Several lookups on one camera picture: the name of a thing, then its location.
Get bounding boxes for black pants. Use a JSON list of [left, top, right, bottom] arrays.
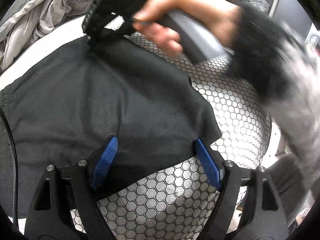
[[1, 37, 221, 218]]

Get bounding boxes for person's right hand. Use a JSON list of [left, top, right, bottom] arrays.
[[132, 0, 241, 58]]

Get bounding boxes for grey crumpled blanket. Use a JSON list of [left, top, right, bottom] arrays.
[[1, 0, 94, 72]]

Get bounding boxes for black and grey sleeve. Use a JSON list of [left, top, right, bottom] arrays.
[[227, 4, 319, 189]]

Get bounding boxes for black cable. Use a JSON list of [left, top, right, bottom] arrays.
[[0, 109, 19, 229]]

